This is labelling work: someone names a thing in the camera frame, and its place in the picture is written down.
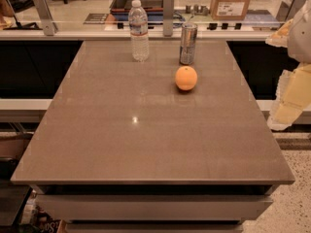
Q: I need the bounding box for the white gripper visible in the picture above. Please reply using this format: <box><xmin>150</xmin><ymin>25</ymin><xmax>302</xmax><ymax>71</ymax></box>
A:
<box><xmin>265</xmin><ymin>0</ymin><xmax>311</xmax><ymax>131</ymax></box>

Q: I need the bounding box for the silver Red Bull can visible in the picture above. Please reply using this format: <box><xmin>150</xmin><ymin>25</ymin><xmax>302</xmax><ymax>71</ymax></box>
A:
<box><xmin>180</xmin><ymin>22</ymin><xmax>197</xmax><ymax>65</ymax></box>

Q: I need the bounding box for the cardboard box with label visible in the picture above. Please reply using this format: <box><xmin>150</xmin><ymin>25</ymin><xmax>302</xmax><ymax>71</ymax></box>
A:
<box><xmin>210</xmin><ymin>0</ymin><xmax>251</xmax><ymax>20</ymax></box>

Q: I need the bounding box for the orange fruit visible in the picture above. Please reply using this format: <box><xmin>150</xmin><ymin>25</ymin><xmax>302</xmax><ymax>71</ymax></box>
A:
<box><xmin>175</xmin><ymin>66</ymin><xmax>197</xmax><ymax>91</ymax></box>

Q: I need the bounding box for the clear plastic water bottle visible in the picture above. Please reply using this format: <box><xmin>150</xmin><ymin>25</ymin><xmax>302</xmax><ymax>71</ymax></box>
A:
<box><xmin>128</xmin><ymin>0</ymin><xmax>149</xmax><ymax>62</ymax></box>

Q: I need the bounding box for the grey table drawer front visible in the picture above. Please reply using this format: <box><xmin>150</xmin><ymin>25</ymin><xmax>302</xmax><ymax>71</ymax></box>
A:
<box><xmin>37</xmin><ymin>195</ymin><xmax>273</xmax><ymax>221</ymax></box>

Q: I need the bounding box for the right metal railing bracket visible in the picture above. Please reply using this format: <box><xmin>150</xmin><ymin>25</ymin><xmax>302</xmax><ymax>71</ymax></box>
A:
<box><xmin>276</xmin><ymin>0</ymin><xmax>307</xmax><ymax>21</ymax></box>

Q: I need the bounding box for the metal railing bracket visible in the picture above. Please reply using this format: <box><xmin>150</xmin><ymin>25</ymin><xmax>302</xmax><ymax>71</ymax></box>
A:
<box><xmin>276</xmin><ymin>0</ymin><xmax>307</xmax><ymax>21</ymax></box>
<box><xmin>33</xmin><ymin>0</ymin><xmax>57</xmax><ymax>36</ymax></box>
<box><xmin>162</xmin><ymin>0</ymin><xmax>174</xmax><ymax>37</ymax></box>

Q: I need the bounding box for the middle metal railing bracket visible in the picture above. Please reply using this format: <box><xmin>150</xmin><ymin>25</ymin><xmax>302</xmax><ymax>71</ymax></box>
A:
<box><xmin>162</xmin><ymin>0</ymin><xmax>174</xmax><ymax>37</ymax></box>

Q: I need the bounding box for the left metal railing bracket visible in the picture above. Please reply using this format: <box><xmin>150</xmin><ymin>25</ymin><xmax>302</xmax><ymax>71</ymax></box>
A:
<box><xmin>33</xmin><ymin>0</ymin><xmax>57</xmax><ymax>36</ymax></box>

